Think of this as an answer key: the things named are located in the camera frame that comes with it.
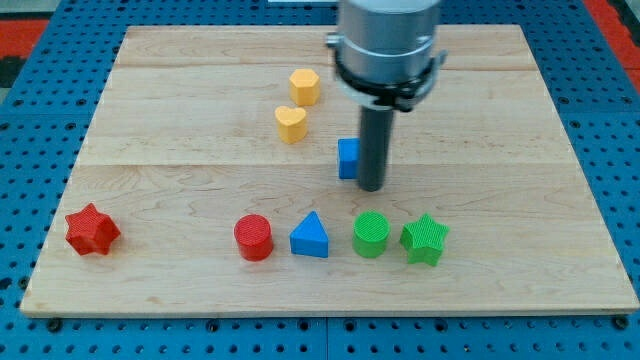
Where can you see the light wooden board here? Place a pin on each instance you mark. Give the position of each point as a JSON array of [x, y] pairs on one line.
[[184, 143]]

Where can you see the red cylinder block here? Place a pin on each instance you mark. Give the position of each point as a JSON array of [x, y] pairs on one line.
[[253, 237]]

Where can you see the green star block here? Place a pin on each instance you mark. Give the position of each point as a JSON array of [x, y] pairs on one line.
[[424, 240]]

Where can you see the yellow heart block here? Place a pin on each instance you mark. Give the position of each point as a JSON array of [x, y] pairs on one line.
[[291, 123]]

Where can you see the blue cube block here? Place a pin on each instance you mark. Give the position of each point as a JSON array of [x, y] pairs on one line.
[[348, 156]]

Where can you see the blue triangle block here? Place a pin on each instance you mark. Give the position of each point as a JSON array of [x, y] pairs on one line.
[[309, 237]]

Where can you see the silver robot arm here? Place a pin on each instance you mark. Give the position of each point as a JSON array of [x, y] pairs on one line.
[[383, 61]]

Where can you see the black pusher mount ring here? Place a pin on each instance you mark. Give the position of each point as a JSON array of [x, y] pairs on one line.
[[403, 97]]

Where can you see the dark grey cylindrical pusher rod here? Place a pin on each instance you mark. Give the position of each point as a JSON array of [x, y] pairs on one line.
[[375, 129]]

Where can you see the yellow hexagon block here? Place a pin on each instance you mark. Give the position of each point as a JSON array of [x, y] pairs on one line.
[[304, 87]]

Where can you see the green cylinder block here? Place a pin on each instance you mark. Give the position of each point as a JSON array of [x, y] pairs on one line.
[[371, 230]]

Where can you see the red star block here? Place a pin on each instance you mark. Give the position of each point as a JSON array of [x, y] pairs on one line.
[[91, 231]]

